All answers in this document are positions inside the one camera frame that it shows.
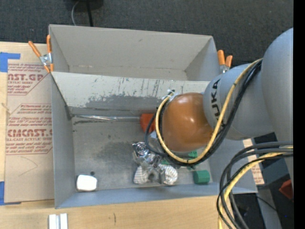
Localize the brown cardboard board red print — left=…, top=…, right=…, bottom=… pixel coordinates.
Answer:
left=0, top=41, right=55, bottom=204

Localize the clear plastic tube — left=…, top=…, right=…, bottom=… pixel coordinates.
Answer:
left=71, top=114, right=142, bottom=123

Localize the green cylinder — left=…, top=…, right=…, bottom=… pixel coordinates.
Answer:
left=192, top=170, right=211, bottom=185

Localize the grey metal bin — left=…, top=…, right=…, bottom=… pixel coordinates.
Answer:
left=48, top=24, right=258, bottom=209

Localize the white block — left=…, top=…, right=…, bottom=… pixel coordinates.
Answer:
left=76, top=174, right=98, bottom=192

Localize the orange-red block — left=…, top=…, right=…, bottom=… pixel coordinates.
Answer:
left=140, top=113, right=157, bottom=134

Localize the white patterned crumpled packet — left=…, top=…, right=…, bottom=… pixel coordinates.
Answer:
left=133, top=163, right=179, bottom=186

